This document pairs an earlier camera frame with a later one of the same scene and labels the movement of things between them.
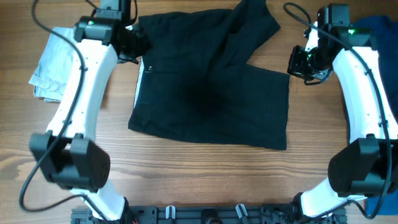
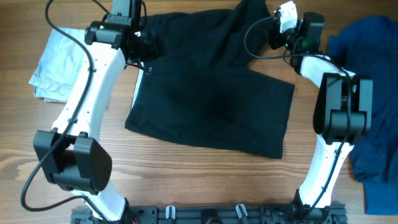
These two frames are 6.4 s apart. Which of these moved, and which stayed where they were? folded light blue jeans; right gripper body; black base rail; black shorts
Moved: right gripper body
Stayed: black shorts; black base rail; folded light blue jeans
